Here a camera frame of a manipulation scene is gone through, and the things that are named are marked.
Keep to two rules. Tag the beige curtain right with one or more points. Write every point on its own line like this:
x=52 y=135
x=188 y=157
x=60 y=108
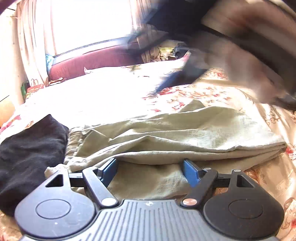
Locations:
x=142 y=33

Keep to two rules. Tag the grey-green pants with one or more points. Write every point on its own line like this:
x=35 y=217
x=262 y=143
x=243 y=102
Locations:
x=149 y=149

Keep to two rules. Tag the blue plastic bag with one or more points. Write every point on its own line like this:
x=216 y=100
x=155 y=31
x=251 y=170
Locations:
x=49 y=62

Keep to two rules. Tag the window with white frame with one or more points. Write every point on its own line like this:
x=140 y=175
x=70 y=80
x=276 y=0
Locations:
x=68 y=25

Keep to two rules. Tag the beige curtain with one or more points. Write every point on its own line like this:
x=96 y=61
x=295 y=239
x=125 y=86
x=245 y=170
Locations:
x=142 y=33
x=35 y=38

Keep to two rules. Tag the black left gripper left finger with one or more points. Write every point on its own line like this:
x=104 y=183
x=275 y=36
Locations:
x=97 y=181

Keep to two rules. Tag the red gift bag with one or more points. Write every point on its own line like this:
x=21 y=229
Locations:
x=36 y=85

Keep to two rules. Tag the maroon upholstered sofa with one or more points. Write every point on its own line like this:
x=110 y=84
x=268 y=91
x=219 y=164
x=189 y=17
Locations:
x=114 y=56

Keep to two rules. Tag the floral satin bedspread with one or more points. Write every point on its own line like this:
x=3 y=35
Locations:
x=113 y=112

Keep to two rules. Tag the black folded garment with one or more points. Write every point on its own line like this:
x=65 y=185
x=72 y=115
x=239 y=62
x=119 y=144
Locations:
x=26 y=155

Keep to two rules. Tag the beige curtain left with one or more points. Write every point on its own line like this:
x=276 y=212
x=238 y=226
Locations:
x=35 y=38

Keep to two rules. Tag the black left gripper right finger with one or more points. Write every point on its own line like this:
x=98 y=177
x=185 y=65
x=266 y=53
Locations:
x=201 y=182

